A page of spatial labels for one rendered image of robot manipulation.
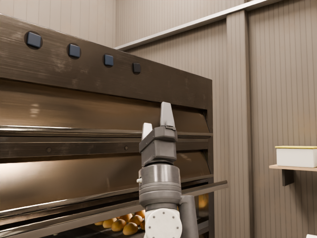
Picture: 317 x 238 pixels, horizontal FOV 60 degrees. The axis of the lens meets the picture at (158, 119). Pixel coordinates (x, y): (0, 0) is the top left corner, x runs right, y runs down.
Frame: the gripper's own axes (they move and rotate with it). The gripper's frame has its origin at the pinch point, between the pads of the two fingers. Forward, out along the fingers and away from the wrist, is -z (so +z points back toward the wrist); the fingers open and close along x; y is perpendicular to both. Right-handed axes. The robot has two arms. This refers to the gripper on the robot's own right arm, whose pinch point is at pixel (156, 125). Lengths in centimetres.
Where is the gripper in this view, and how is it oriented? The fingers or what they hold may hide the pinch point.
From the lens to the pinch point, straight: 64.3
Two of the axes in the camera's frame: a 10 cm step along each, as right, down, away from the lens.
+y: -9.1, -1.5, -3.9
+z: 0.5, 8.8, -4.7
